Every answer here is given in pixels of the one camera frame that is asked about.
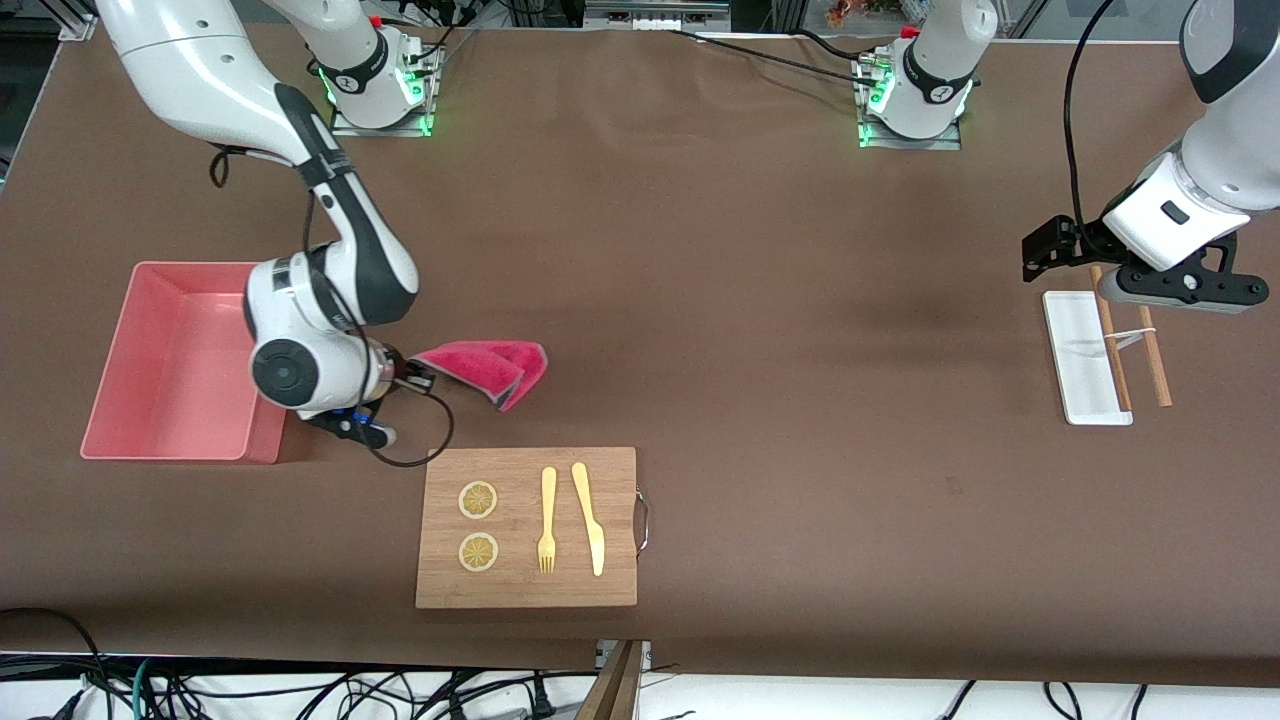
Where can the yellow plastic knife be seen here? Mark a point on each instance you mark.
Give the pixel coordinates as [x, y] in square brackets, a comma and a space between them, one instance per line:
[590, 520]

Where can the white chopstick band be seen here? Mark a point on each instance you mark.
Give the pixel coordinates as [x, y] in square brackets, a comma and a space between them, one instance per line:
[1130, 336]

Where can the white rectangular tray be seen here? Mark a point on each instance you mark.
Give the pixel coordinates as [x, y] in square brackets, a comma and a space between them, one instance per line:
[1075, 360]

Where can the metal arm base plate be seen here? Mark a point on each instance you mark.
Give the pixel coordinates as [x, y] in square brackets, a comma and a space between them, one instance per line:
[940, 143]
[345, 128]

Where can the grey metal device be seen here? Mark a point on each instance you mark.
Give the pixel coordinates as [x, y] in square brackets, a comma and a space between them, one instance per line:
[655, 12]

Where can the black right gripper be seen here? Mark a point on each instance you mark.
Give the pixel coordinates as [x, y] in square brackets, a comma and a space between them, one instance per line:
[399, 368]

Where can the orange object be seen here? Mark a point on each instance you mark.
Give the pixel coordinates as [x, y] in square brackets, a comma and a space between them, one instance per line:
[850, 12]

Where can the wooden cutting board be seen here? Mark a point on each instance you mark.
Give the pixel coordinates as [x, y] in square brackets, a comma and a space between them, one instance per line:
[525, 590]

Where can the small metal bracket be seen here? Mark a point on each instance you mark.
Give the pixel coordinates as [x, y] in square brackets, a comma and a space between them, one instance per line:
[646, 652]

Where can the aluminium frame corner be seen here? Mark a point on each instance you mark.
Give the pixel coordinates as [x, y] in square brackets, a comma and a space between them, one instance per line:
[75, 22]

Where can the lemon slice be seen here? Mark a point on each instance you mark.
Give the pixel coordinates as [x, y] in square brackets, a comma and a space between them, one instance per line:
[478, 500]
[478, 552]

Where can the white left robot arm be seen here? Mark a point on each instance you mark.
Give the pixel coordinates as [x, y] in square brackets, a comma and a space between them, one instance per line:
[1240, 130]

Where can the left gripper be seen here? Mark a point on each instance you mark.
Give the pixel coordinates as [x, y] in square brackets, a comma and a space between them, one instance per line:
[1062, 243]

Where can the red cloth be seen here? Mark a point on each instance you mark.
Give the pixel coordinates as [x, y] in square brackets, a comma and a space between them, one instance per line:
[490, 365]

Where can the pink plastic bin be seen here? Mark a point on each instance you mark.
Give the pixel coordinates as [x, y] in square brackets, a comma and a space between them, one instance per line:
[170, 360]

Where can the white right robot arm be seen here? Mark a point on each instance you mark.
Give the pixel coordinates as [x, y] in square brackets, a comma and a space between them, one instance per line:
[200, 80]

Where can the yellow plastic fork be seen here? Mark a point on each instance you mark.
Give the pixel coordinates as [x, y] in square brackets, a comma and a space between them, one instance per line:
[547, 500]

